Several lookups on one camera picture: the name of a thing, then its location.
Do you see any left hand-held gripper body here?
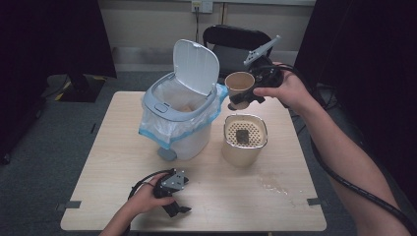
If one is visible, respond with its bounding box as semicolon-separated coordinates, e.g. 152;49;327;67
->
153;168;190;200

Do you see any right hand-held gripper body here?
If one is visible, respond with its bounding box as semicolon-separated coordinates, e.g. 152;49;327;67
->
243;34;285;89

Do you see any brown paper cup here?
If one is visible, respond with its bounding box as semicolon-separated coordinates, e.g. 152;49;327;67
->
224;71;256;111

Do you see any white pedal trash bin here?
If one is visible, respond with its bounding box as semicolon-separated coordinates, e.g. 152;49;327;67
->
138;38;229;162

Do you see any cream container with strainer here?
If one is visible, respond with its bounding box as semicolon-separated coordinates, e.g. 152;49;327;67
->
221;113;268;168

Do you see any person's left hand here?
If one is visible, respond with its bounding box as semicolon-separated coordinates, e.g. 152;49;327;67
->
129;173;176;215

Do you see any person's right hand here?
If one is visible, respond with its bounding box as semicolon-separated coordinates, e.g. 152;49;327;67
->
254;62;313;111

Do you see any dark tea bag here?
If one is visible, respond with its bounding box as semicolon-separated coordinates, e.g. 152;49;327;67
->
235;129;251;146

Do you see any black chair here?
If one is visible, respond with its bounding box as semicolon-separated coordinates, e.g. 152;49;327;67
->
202;24;273;79

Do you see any white and blue trash bag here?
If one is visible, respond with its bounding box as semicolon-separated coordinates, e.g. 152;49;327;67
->
138;78;229;150

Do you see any black curtain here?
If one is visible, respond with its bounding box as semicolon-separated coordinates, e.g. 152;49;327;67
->
0;0;118;158
292;0;417;210

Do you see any yellow and black floor tape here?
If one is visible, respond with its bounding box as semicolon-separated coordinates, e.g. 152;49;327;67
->
53;74;107;102

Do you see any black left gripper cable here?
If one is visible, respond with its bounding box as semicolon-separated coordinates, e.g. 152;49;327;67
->
127;168;173;201

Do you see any black wall socket cable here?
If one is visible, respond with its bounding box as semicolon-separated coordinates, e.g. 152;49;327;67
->
194;6;202;44

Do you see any white wall socket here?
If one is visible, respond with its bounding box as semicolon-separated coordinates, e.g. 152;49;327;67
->
191;0;214;15

